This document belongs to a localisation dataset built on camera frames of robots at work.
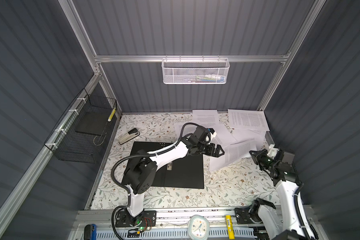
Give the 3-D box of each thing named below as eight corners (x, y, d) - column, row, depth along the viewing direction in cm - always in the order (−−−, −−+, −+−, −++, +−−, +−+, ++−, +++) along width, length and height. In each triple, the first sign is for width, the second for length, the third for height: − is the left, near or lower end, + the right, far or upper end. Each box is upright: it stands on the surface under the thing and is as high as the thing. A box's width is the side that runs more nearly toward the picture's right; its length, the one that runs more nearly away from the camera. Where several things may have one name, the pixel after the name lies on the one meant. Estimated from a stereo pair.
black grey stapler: (119, 143, 105) (116, 139, 101) (136, 131, 112) (134, 127, 108) (122, 147, 103) (119, 142, 99) (139, 134, 110) (138, 130, 106)
